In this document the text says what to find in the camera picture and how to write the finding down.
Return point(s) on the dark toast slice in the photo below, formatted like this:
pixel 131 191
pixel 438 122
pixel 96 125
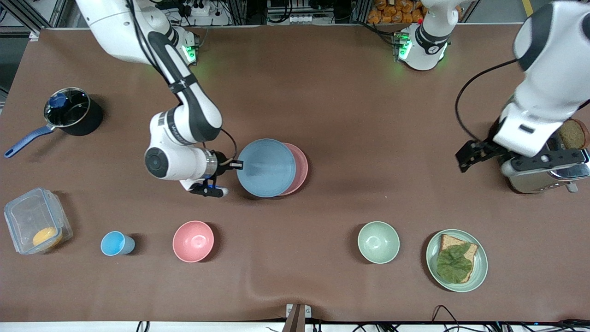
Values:
pixel 574 134

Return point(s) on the green plate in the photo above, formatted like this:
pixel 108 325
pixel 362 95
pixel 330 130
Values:
pixel 479 267

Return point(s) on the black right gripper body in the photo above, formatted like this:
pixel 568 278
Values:
pixel 221 164

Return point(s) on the green bowl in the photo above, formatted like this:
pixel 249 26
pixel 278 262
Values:
pixel 378 242

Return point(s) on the blue cup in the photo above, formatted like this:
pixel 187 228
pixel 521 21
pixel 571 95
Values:
pixel 115 243

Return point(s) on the clear plastic lidded container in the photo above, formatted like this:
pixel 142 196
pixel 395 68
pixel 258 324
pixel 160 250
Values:
pixel 27 216

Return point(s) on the green lettuce leaf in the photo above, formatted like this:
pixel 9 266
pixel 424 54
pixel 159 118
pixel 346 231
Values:
pixel 452 265

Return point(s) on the orange snack bags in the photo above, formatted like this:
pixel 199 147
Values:
pixel 392 11

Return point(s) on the round orange yellow food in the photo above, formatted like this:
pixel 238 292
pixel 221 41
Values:
pixel 47 237

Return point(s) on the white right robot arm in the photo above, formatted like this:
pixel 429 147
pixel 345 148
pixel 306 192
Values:
pixel 184 115

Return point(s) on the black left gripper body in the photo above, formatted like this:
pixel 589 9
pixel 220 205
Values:
pixel 482 151

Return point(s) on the beige chrome toaster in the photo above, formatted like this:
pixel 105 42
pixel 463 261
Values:
pixel 530 182

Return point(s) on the brown bread slice with crust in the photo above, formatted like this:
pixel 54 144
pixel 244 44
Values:
pixel 469 252

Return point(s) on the pink bowl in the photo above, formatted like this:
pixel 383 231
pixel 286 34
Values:
pixel 193 241

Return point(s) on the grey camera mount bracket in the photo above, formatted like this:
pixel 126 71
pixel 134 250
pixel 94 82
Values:
pixel 298 316

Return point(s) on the white power strip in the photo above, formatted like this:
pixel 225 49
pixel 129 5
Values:
pixel 199 9

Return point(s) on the blue plate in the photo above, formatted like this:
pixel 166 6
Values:
pixel 266 168

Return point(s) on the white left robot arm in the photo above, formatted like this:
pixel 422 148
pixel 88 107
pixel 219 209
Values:
pixel 548 78

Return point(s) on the pink plate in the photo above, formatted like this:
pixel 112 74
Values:
pixel 301 168

